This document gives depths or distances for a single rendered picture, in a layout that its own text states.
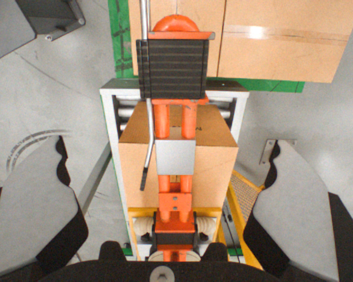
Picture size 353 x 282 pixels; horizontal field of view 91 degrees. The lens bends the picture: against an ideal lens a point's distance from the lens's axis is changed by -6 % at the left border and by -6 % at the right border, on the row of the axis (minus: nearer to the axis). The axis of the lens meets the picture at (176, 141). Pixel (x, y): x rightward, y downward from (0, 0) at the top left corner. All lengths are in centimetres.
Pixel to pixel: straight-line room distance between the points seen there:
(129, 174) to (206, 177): 28
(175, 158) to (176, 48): 16
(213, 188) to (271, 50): 68
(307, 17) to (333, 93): 105
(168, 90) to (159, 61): 4
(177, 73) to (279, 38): 83
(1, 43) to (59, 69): 83
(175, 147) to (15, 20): 74
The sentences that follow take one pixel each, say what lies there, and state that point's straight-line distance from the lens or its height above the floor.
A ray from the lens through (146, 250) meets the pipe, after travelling 73.
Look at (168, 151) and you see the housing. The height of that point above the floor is 122.
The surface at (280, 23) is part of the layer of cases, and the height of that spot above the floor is 54.
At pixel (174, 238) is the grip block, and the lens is 47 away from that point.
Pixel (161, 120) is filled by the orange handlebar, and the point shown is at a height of 122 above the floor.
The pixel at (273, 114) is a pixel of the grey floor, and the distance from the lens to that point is 180.
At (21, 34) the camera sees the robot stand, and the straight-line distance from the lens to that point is 89.
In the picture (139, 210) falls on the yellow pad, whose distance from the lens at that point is 61.
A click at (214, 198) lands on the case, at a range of 79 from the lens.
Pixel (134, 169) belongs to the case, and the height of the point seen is 95.
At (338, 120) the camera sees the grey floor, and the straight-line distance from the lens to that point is 220.
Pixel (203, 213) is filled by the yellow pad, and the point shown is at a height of 110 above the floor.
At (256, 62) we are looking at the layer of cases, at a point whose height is 54.
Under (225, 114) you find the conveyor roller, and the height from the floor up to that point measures 55.
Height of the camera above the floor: 146
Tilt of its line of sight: 58 degrees down
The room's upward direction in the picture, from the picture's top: 179 degrees clockwise
